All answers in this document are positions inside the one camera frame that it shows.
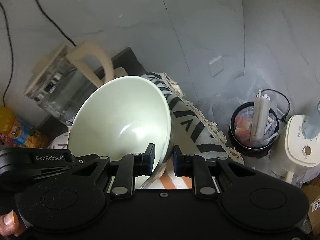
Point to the black trash bin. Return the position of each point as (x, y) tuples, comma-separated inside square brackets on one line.
[(255, 125)]

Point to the cream kettle base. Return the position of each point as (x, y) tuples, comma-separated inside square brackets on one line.
[(119, 72)]

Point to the orange juice bottle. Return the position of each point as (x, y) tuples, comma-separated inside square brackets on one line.
[(18, 133)]

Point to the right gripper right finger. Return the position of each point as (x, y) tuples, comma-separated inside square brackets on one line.
[(195, 168)]

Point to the pale green bowl back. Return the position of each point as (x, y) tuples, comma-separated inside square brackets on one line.
[(121, 117)]

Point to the person's left hand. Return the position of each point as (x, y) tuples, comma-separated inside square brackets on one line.
[(10, 225)]

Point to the cream humidifier appliance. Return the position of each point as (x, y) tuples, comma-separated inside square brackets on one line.
[(292, 152)]

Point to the glass electric kettle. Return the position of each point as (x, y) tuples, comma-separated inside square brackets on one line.
[(61, 81)]

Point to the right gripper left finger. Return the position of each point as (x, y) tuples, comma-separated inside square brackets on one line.
[(130, 167)]

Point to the cardboard box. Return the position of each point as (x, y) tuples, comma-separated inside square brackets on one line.
[(313, 195)]

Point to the patterned table cloth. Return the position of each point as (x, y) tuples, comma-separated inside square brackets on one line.
[(191, 131)]

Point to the light blue thermos bottle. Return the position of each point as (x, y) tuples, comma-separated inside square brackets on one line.
[(311, 125)]

